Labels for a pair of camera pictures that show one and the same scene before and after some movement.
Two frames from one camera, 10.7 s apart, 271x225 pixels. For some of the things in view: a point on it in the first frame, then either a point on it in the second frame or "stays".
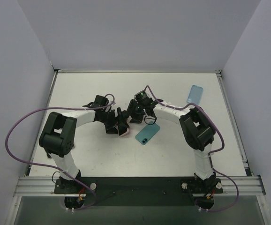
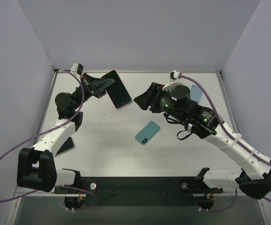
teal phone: (147, 133) stays
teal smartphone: (123, 129) -> (117, 92)
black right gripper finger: (131, 109) -> (145, 100)
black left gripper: (113, 124) -> (88, 85)
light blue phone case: (195, 94) stays
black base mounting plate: (138, 191) stays
